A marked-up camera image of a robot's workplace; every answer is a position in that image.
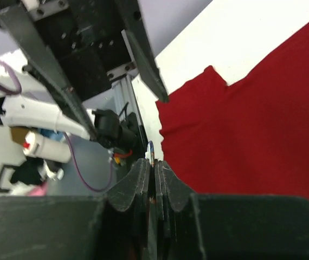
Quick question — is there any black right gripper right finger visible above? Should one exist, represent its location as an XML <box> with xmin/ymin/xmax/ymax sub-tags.
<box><xmin>154</xmin><ymin>161</ymin><xmax>309</xmax><ymax>259</ymax></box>

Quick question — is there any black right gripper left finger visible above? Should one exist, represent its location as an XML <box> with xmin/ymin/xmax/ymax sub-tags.
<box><xmin>0</xmin><ymin>159</ymin><xmax>150</xmax><ymax>259</ymax></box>

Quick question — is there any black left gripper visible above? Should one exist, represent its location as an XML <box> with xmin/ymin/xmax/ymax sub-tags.
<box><xmin>0</xmin><ymin>0</ymin><xmax>169</xmax><ymax>141</ymax></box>

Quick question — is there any round painted brooch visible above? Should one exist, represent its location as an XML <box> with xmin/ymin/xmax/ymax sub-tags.
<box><xmin>145</xmin><ymin>141</ymin><xmax>155</xmax><ymax>167</ymax></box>

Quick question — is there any red t-shirt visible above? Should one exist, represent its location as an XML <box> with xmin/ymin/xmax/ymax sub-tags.
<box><xmin>156</xmin><ymin>22</ymin><xmax>309</xmax><ymax>199</ymax></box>

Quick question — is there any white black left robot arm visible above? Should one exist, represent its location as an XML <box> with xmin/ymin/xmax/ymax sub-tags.
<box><xmin>0</xmin><ymin>1</ymin><xmax>169</xmax><ymax>152</ymax></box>

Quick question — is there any white cylindrical bottle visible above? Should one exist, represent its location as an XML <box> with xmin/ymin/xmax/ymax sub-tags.
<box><xmin>22</xmin><ymin>131</ymin><xmax>71</xmax><ymax>163</ymax></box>

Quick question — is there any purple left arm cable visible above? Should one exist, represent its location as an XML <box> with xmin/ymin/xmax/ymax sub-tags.
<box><xmin>0</xmin><ymin>54</ymin><xmax>116</xmax><ymax>192</ymax></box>

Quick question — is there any aluminium front frame rail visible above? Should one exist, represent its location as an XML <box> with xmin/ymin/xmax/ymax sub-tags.
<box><xmin>112</xmin><ymin>75</ymin><xmax>147</xmax><ymax>153</ymax></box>

